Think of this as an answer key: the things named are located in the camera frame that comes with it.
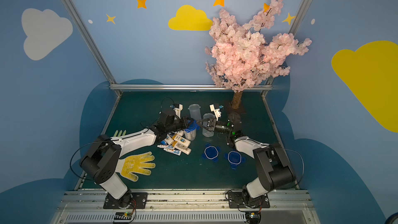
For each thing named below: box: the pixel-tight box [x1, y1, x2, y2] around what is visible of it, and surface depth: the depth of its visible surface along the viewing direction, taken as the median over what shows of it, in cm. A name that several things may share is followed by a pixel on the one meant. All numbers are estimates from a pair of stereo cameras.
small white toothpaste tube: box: [163, 147, 182, 157], surface depth 92 cm
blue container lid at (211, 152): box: [204, 145, 219, 160], surface depth 92 cm
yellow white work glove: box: [115, 151, 156, 182], surface depth 86 cm
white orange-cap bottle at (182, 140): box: [172, 134, 192, 148], surface depth 95 cm
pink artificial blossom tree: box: [205, 0, 312, 110], surface depth 73 cm
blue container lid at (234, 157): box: [227, 150, 242, 165], surface depth 91 cm
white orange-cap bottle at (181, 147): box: [171, 141, 192, 156], surface depth 92 cm
